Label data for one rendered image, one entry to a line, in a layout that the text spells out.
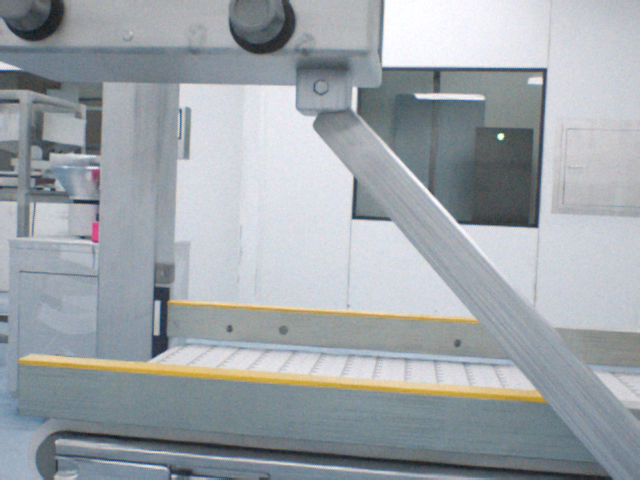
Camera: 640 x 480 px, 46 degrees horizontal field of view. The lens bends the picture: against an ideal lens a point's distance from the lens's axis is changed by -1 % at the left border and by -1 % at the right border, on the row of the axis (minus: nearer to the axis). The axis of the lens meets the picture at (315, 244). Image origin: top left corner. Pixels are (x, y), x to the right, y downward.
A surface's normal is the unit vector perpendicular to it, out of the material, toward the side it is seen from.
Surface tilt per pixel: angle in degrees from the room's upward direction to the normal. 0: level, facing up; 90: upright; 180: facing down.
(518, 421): 90
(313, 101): 90
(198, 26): 90
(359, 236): 90
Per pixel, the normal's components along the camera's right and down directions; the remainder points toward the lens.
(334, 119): -0.65, -0.04
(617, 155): -0.21, 0.04
